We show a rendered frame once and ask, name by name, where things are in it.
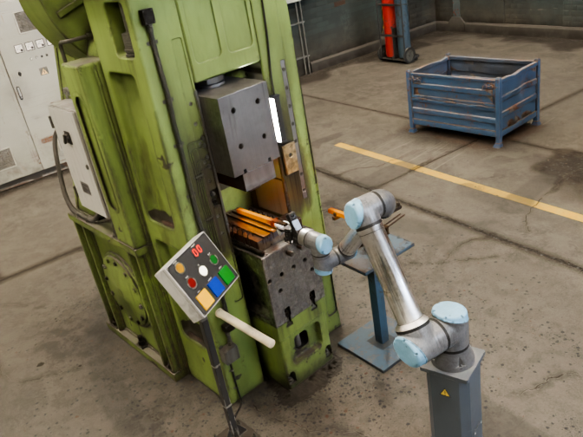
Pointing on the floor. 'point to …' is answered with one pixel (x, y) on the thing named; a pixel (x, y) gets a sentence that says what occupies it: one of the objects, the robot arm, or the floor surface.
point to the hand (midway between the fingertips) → (277, 222)
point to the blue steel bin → (474, 94)
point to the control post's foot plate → (239, 431)
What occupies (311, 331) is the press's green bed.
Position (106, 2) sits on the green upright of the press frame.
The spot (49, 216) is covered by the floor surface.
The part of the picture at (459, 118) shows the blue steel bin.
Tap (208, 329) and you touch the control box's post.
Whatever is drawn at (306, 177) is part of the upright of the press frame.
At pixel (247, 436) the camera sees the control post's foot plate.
